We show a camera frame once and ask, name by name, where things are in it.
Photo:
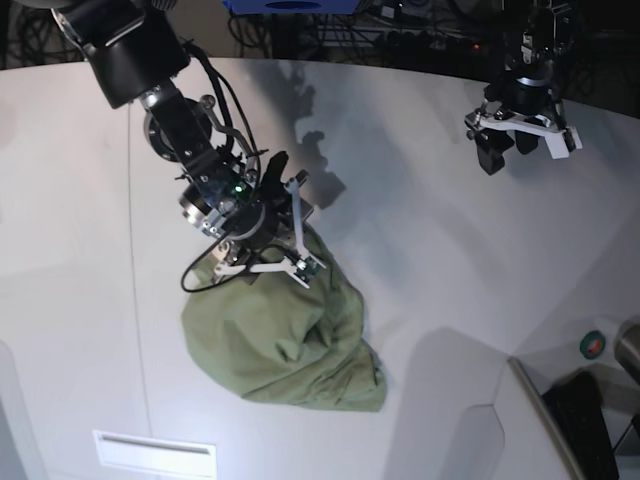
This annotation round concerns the green t-shirt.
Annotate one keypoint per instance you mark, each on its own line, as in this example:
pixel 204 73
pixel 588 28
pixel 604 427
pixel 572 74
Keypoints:
pixel 271 340

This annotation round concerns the metal cylinder cup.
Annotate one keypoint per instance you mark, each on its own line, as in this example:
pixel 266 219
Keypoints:
pixel 626 350

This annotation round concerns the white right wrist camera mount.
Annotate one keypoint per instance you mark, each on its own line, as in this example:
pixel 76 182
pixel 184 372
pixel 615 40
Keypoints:
pixel 295 250

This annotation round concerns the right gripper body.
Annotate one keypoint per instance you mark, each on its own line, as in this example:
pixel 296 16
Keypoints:
pixel 220 201

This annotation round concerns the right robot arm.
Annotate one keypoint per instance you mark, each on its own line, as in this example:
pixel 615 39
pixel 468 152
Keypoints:
pixel 136 56

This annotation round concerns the grey table edge rail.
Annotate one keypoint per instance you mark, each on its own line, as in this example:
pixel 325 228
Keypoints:
pixel 554 434

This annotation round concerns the white label plate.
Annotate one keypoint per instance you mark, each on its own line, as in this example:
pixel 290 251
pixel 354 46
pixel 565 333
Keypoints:
pixel 174 459

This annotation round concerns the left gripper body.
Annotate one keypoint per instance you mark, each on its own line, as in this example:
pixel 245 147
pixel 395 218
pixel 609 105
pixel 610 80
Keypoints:
pixel 528 96

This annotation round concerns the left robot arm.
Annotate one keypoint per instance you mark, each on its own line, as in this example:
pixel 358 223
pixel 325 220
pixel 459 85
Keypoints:
pixel 539 35

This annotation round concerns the black keyboard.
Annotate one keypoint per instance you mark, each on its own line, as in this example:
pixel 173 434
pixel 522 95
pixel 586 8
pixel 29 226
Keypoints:
pixel 576 407

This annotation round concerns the green tape roll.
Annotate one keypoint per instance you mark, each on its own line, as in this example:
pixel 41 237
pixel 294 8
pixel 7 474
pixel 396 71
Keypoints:
pixel 592 345

